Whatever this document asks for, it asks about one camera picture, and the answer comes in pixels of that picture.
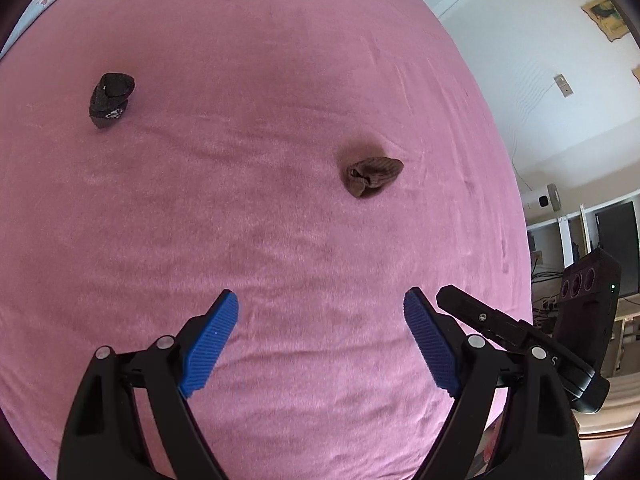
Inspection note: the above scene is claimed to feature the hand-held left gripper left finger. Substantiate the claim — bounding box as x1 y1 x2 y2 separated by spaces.
57 289 240 480

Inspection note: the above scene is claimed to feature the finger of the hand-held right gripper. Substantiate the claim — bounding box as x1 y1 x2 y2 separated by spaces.
436 285 596 392

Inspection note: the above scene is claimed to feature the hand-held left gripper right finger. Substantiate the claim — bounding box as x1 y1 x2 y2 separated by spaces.
403 287 586 480

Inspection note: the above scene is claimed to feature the brown sock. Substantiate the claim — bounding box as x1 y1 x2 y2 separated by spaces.
341 157 405 199

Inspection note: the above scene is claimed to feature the white shelf unit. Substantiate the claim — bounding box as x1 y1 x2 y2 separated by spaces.
526 199 640 376

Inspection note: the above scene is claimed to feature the dark screen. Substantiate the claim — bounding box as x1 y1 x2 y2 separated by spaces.
594 200 640 302

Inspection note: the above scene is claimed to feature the white cylindrical speaker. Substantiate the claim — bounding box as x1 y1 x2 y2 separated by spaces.
522 183 561 212

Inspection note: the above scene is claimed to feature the pink blanket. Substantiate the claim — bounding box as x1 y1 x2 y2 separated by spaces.
0 0 534 480

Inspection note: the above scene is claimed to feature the black sock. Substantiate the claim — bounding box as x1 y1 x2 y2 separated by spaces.
89 73 136 132

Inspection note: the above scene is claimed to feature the pale patterned pillow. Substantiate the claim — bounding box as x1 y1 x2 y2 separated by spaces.
0 0 78 61

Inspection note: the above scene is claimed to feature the wall poster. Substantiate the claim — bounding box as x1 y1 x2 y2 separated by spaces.
581 0 630 42

